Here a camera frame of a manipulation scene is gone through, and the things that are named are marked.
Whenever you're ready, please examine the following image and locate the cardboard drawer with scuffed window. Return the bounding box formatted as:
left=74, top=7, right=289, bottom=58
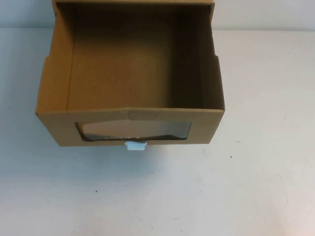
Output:
left=35, top=1, right=226, bottom=148

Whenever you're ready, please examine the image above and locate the white handle below drawer window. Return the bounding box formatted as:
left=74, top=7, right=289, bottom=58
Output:
left=125, top=141, right=146, bottom=151

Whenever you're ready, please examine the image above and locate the cardboard sleeve of scuffed-window drawer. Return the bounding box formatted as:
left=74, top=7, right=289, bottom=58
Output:
left=51, top=0, right=215, bottom=56

